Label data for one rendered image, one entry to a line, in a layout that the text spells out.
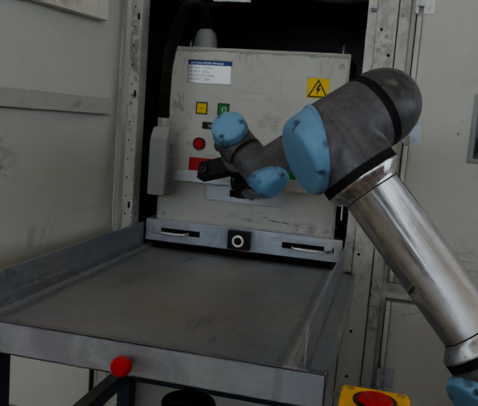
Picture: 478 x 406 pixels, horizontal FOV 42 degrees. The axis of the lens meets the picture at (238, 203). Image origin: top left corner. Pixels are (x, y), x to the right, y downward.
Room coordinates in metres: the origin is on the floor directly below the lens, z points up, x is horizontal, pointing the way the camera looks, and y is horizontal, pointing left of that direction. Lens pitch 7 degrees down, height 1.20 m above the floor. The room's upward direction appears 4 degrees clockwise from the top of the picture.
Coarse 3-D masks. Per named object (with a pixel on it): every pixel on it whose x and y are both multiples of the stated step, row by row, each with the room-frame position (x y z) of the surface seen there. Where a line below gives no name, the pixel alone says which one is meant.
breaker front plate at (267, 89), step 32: (256, 64) 1.65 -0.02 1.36; (288, 64) 1.63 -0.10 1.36; (320, 64) 1.61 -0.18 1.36; (192, 96) 1.69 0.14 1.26; (224, 96) 1.67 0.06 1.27; (256, 96) 1.65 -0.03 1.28; (288, 96) 1.63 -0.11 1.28; (192, 128) 1.69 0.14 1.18; (256, 128) 1.65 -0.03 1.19; (192, 192) 1.69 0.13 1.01; (224, 192) 1.66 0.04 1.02; (288, 192) 1.62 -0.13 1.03; (224, 224) 1.66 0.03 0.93; (256, 224) 1.64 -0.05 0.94; (288, 224) 1.62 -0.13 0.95; (320, 224) 1.60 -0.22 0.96
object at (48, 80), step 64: (0, 0) 1.32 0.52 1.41; (64, 0) 1.45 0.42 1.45; (128, 0) 1.67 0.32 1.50; (0, 64) 1.32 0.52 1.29; (64, 64) 1.50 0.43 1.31; (128, 64) 1.68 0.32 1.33; (0, 128) 1.32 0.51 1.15; (64, 128) 1.51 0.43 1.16; (0, 192) 1.33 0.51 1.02; (64, 192) 1.52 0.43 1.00; (0, 256) 1.33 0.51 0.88
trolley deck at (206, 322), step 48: (96, 288) 1.24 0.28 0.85; (144, 288) 1.27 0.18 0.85; (192, 288) 1.29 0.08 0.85; (240, 288) 1.32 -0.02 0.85; (288, 288) 1.35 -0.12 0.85; (0, 336) 1.00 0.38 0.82; (48, 336) 0.98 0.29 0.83; (96, 336) 0.97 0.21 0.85; (144, 336) 0.98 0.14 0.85; (192, 336) 1.00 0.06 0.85; (240, 336) 1.02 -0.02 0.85; (288, 336) 1.04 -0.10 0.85; (336, 336) 1.04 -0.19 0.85; (192, 384) 0.92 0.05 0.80; (240, 384) 0.91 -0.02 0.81; (288, 384) 0.89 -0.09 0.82
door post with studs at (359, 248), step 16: (384, 0) 1.54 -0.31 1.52; (368, 16) 1.55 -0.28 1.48; (384, 16) 1.54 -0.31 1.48; (368, 32) 1.55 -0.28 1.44; (384, 32) 1.54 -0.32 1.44; (368, 48) 1.55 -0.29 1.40; (384, 48) 1.53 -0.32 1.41; (368, 64) 1.55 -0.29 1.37; (384, 64) 1.53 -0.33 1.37; (352, 224) 1.55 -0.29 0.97; (352, 240) 1.55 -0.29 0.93; (368, 240) 1.53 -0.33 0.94; (352, 256) 1.55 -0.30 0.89; (368, 256) 1.53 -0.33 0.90; (352, 272) 1.54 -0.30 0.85; (368, 272) 1.53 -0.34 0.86; (352, 304) 1.54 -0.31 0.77; (352, 320) 1.54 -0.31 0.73; (352, 336) 1.54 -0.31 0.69; (352, 352) 1.54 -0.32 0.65; (352, 368) 1.53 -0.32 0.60; (352, 384) 1.53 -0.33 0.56
